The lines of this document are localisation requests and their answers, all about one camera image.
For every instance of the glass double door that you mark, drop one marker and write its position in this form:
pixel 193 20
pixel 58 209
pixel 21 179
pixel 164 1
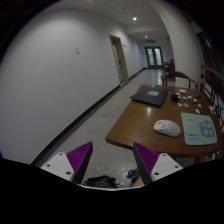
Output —
pixel 154 57

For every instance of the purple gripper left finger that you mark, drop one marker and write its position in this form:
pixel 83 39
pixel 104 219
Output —
pixel 70 166

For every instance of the beige side door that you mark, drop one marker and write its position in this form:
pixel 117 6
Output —
pixel 119 57

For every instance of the black bag on floor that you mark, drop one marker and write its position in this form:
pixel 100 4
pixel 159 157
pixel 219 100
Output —
pixel 101 182

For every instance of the wooden stair railing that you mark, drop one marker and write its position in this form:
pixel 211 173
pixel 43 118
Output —
pixel 212 86

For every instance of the small black box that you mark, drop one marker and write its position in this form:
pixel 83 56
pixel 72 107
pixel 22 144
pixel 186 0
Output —
pixel 174 98

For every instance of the brown wooden table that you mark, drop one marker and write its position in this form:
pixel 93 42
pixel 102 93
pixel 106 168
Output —
pixel 182 126

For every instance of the white computer mouse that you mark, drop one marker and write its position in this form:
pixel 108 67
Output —
pixel 167 127

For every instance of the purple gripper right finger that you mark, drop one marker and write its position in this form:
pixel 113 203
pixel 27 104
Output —
pixel 153 166

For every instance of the wooden armchair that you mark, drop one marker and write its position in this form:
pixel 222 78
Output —
pixel 178 74

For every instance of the green exit sign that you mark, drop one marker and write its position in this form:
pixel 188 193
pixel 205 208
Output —
pixel 151 41

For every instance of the black laptop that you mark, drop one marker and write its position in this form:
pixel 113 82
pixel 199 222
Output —
pixel 151 95

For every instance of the green mouse pad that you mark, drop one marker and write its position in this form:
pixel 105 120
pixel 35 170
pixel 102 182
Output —
pixel 198 129

